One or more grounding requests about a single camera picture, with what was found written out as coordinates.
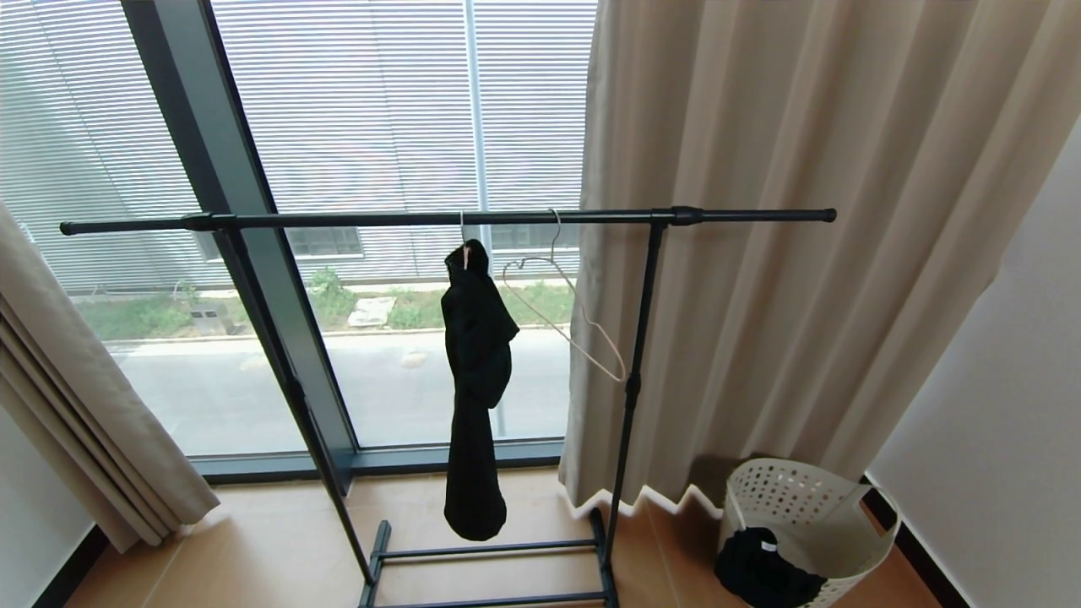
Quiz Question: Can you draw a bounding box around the black drawstring garment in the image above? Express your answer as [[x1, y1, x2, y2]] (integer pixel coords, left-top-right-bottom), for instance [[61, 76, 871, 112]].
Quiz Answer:
[[441, 239, 520, 542]]

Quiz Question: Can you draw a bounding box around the beige curtain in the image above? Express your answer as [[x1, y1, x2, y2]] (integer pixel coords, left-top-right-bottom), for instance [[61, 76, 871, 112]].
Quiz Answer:
[[557, 0, 1081, 518], [0, 203, 220, 554]]

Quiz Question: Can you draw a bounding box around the black garment with white label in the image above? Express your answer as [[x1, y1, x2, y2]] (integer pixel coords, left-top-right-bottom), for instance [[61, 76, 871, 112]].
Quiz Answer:
[[714, 528, 828, 608]]

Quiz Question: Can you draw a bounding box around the window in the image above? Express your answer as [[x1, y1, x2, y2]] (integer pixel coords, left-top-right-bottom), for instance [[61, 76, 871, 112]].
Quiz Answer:
[[0, 0, 600, 486]]

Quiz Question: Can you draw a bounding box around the black clothes rack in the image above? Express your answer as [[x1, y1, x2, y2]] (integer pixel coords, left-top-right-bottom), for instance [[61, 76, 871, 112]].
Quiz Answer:
[[59, 205, 837, 608]]

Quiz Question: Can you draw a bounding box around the white laundry basket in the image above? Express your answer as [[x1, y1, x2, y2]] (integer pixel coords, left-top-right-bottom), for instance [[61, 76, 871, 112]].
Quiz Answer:
[[716, 458, 900, 608]]

